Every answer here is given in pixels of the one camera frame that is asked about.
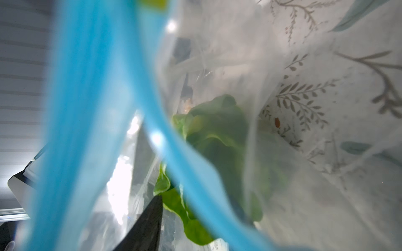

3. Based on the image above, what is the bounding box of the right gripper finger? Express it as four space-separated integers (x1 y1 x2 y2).
114 195 163 251

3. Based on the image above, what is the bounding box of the chinese cabbage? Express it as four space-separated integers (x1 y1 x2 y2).
153 94 263 246

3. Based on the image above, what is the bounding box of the clear zip-top bag blue seal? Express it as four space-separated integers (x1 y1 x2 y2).
16 1 402 251

